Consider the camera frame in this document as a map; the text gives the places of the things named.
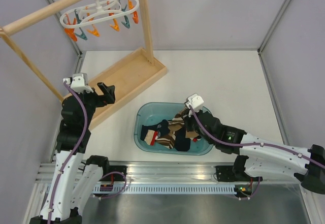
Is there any orange clothes peg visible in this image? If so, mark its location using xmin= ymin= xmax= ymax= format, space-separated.
xmin=64 ymin=28 xmax=77 ymax=42

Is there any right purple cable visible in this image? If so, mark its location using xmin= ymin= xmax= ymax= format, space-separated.
xmin=189 ymin=106 xmax=325 ymax=170

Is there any aluminium mounting rail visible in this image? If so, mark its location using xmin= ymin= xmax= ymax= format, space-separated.
xmin=36 ymin=161 xmax=299 ymax=184

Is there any teal clothes peg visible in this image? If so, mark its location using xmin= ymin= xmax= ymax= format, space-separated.
xmin=75 ymin=31 xmax=88 ymax=41

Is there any brown striped sock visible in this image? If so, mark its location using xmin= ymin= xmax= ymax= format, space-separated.
xmin=155 ymin=131 xmax=176 ymax=149
xmin=168 ymin=107 xmax=193 ymax=140

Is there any purple cable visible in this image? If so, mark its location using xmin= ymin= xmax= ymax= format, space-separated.
xmin=189 ymin=106 xmax=325 ymax=170
xmin=47 ymin=81 xmax=89 ymax=224

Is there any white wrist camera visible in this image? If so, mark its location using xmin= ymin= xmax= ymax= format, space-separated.
xmin=185 ymin=93 xmax=204 ymax=111
xmin=63 ymin=73 xmax=94 ymax=93

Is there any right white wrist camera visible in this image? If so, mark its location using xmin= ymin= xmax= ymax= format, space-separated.
xmin=185 ymin=93 xmax=204 ymax=111

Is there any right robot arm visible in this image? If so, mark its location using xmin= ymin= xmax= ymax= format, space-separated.
xmin=181 ymin=108 xmax=324 ymax=195

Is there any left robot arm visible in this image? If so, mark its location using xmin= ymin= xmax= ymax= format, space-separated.
xmin=29 ymin=79 xmax=115 ymax=223

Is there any wooden hanging rack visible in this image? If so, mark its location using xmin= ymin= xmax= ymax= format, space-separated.
xmin=1 ymin=0 xmax=167 ymax=129

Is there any yellow-orange clothes peg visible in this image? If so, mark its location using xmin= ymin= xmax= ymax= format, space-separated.
xmin=110 ymin=22 xmax=120 ymax=31

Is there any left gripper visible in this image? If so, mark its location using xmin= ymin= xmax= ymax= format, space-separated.
xmin=69 ymin=82 xmax=115 ymax=126

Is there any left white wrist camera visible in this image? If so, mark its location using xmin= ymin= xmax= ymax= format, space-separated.
xmin=63 ymin=73 xmax=94 ymax=93

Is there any white slotted cable duct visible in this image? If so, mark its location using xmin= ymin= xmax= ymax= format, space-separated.
xmin=92 ymin=184 xmax=237 ymax=195

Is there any white round clip hanger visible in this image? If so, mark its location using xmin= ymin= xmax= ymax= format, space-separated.
xmin=59 ymin=0 xmax=140 ymax=28

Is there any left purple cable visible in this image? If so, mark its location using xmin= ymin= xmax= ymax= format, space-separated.
xmin=47 ymin=81 xmax=89 ymax=224

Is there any teal plastic basin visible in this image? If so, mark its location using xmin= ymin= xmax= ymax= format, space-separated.
xmin=134 ymin=102 xmax=213 ymax=156

